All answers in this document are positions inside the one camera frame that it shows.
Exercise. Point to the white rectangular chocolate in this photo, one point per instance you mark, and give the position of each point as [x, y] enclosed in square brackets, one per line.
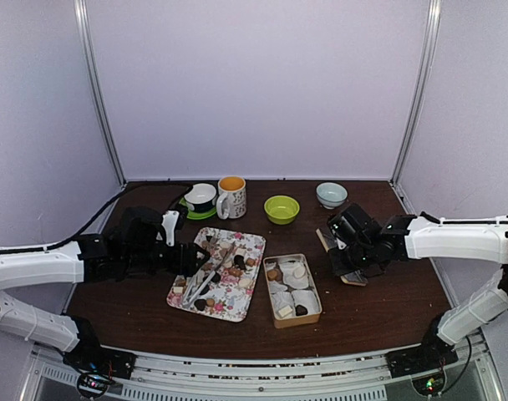
[284, 312]

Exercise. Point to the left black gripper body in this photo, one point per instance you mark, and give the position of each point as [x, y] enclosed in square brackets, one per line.
[143, 260]

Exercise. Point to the white mug orange inside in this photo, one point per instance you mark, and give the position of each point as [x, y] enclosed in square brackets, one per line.
[231, 200]

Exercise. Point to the green saucer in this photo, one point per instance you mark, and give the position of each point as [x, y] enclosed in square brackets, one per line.
[199, 216]

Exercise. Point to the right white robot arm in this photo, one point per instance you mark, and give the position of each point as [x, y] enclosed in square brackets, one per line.
[411, 237]

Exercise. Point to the tan chocolate tin box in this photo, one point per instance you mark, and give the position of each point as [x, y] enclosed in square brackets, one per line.
[274, 262]

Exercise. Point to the metal tongs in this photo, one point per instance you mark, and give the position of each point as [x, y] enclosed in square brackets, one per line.
[218, 256]

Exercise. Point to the bear print tin lid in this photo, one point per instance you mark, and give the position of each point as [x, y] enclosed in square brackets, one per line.
[338, 262]

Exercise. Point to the dark round chocolate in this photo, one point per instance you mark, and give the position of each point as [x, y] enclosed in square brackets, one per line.
[200, 304]

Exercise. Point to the white paper cup liner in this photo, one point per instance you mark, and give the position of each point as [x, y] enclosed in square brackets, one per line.
[288, 279]
[308, 299]
[280, 300]

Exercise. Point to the floral rectangular tray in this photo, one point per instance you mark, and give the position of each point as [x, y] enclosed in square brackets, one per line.
[225, 300]

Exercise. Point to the left aluminium frame post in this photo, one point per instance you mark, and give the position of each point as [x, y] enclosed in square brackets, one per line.
[82, 20]

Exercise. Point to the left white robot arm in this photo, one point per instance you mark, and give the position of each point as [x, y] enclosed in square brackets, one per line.
[82, 259]

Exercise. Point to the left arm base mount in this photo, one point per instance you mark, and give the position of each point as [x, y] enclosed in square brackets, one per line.
[105, 362]

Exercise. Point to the front aluminium rail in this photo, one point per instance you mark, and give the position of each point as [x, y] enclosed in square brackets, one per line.
[359, 376]

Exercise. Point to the aluminium frame post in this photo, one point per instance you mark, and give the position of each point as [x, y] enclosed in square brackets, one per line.
[82, 20]
[426, 63]

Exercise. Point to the dark heart chocolate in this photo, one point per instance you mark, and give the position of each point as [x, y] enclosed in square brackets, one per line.
[300, 310]

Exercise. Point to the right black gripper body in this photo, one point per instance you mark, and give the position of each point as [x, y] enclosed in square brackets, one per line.
[359, 259]

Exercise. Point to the right aluminium frame post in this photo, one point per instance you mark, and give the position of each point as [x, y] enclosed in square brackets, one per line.
[426, 63]

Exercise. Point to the white cup with dark band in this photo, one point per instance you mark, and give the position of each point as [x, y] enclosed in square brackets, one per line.
[201, 198]

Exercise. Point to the light blue bowl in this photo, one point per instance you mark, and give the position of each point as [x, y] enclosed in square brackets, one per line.
[331, 195]

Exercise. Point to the white round chocolate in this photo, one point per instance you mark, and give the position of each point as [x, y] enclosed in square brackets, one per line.
[299, 272]

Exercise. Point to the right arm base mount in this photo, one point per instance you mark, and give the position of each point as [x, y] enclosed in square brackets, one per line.
[419, 359]

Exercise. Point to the white oval chocolate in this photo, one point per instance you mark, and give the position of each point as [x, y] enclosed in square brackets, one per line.
[244, 282]

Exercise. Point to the green bowl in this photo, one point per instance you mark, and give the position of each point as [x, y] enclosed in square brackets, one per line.
[281, 209]

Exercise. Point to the ridged caramel chocolate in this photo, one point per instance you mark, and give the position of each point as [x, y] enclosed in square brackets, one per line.
[273, 275]

